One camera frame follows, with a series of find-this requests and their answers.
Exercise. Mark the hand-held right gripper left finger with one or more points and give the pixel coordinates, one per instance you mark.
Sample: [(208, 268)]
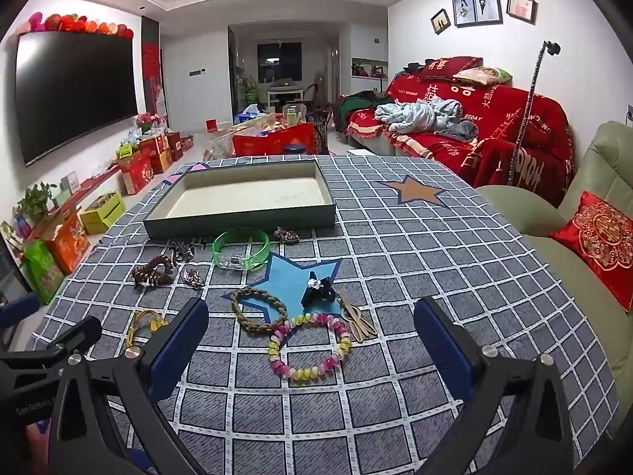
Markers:
[(175, 351)]

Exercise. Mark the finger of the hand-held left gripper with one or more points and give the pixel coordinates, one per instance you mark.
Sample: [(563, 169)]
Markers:
[(69, 336), (17, 309)]

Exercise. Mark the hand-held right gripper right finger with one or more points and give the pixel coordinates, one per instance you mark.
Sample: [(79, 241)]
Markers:
[(445, 351)]

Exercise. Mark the black hair claw clip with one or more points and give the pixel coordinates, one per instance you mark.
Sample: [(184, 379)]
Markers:
[(316, 291)]

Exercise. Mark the grey-green shallow tray box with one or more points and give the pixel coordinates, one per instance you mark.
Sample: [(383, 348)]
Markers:
[(247, 195)]

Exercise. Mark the black framed object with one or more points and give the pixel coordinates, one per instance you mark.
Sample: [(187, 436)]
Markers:
[(11, 269)]

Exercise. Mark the green snack bag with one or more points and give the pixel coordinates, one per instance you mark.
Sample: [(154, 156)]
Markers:
[(43, 272)]

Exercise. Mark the orange printed bag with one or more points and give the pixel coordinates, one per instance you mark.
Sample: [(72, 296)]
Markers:
[(69, 245)]

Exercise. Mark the grey checked tablecloth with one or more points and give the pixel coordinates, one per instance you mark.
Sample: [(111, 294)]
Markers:
[(395, 282)]

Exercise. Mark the scattered black hairpins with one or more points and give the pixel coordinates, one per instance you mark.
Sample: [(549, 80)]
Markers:
[(182, 250)]

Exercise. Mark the green translucent bangle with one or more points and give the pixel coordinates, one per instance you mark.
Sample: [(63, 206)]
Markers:
[(217, 252)]

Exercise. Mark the green potted plant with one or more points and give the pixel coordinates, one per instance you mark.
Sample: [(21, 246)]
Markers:
[(35, 200)]

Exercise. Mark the lime green carton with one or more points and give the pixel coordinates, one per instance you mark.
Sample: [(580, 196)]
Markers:
[(101, 213)]

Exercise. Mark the pale green armchair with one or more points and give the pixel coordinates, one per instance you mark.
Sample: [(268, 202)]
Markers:
[(559, 262)]

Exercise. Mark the small dark beaded ornament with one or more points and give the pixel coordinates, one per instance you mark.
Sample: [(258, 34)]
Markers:
[(287, 236)]

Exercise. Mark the red gift box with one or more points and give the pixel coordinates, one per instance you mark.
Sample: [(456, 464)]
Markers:
[(156, 153), (174, 145), (137, 174)]

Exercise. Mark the red embroidered cushion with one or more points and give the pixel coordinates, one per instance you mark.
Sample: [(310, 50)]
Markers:
[(598, 242)]

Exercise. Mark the small green and yellow box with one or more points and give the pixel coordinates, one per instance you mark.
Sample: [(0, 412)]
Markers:
[(127, 150)]

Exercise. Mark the black flat television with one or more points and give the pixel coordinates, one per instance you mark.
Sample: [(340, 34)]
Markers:
[(74, 94)]

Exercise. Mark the pink flower pot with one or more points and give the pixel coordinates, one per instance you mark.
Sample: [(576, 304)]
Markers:
[(147, 122)]

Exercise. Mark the red printed sofa cover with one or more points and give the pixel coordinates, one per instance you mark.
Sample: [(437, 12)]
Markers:
[(504, 128)]

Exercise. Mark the light blue clothes pile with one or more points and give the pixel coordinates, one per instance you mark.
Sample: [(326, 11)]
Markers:
[(425, 114)]

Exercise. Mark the dark green cloth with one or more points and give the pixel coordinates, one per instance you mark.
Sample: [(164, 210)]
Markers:
[(353, 104)]

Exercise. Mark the beige and green pillow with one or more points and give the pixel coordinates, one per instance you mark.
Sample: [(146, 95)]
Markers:
[(482, 75)]

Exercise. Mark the white side table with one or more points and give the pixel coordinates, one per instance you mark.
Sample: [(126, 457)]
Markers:
[(285, 95)]

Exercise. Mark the red printed pillow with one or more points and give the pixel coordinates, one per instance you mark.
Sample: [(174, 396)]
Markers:
[(450, 67)]

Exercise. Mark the red and pink ball garland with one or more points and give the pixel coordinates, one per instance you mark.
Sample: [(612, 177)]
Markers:
[(74, 23)]

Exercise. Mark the red wall banner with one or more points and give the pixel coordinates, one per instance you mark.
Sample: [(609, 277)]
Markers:
[(151, 64)]

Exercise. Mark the black pole with camera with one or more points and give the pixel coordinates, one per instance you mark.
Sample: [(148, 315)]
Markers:
[(531, 84)]

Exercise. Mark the small black picture frame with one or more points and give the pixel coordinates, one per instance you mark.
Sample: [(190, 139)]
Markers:
[(440, 21)]

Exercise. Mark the large double picture frame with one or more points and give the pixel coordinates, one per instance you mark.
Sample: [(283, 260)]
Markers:
[(477, 5)]

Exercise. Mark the red-toned picture frame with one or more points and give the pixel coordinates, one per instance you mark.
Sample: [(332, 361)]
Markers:
[(521, 9)]

